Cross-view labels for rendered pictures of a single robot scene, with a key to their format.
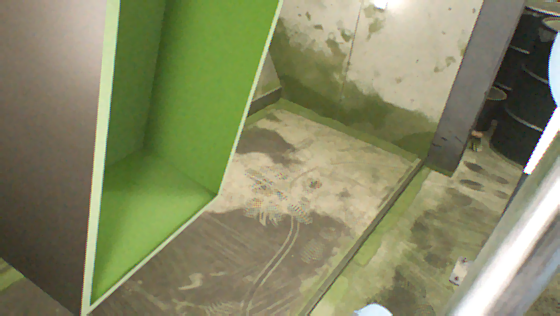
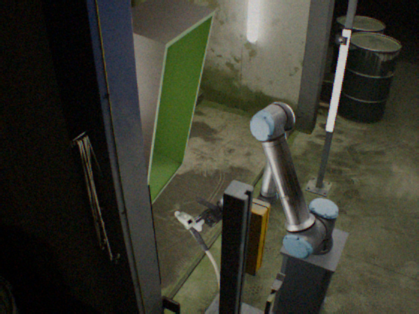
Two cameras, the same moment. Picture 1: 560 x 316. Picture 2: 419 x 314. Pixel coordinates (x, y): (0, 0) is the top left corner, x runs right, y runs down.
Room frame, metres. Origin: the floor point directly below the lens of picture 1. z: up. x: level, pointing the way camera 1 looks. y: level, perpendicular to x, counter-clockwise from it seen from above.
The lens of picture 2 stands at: (-1.20, 0.00, 2.29)
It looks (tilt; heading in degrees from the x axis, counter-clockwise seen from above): 36 degrees down; 1
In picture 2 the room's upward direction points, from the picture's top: straight up
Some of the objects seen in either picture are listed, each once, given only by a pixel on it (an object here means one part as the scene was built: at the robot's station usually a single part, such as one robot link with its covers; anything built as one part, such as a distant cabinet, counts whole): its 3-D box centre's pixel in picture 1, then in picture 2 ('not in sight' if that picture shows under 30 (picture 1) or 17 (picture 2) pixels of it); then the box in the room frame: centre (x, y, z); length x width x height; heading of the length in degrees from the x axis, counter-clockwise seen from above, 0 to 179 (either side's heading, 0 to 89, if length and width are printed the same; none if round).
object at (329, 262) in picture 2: not in sight; (306, 278); (0.29, -0.58, 0.32); 0.31 x 0.31 x 0.64; 62
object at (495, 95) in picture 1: (479, 108); (328, 87); (3.21, -1.43, 0.14); 0.31 x 0.29 x 0.28; 152
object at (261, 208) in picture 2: not in sight; (243, 235); (-0.39, -0.10, 1.42); 0.12 x 0.06 x 0.26; 62
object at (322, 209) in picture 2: not in sight; (320, 218); (0.28, -0.58, 0.83); 0.17 x 0.15 x 0.18; 140
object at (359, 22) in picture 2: (555, 10); (361, 24); (3.50, -1.80, 0.86); 0.54 x 0.54 x 0.01
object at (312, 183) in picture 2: (475, 278); (318, 186); (1.52, -0.96, 0.01); 0.20 x 0.20 x 0.01; 62
